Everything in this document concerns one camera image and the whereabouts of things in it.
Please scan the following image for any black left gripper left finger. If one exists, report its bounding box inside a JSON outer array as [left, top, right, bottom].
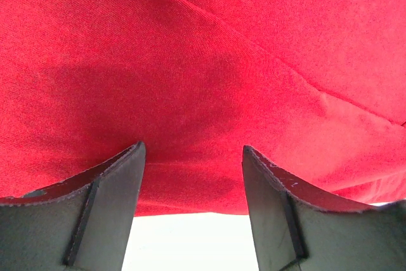
[[1, 142, 146, 270]]

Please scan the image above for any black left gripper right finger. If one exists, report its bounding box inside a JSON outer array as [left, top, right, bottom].
[[242, 146, 405, 270]]

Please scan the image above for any dark red t-shirt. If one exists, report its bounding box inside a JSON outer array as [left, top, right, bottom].
[[1, 0, 405, 215]]

